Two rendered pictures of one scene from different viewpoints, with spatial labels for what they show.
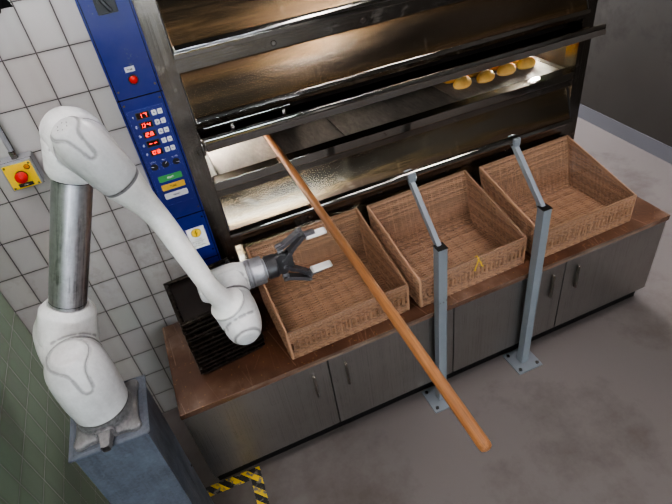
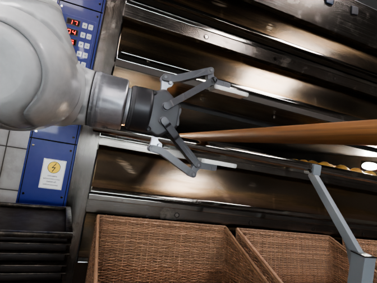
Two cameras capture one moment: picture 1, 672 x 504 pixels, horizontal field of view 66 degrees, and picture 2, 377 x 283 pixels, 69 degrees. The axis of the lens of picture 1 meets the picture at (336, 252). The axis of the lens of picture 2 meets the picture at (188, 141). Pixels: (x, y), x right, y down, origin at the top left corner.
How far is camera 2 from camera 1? 1.35 m
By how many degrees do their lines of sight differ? 41
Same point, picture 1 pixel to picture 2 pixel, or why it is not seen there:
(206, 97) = (135, 45)
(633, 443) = not seen: outside the picture
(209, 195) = (90, 136)
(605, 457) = not seen: outside the picture
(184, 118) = (107, 51)
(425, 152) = (298, 199)
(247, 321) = (23, 15)
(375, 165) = (253, 190)
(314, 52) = (233, 63)
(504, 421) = not seen: outside the picture
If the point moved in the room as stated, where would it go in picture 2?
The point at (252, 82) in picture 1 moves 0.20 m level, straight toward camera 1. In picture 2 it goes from (178, 56) to (183, 36)
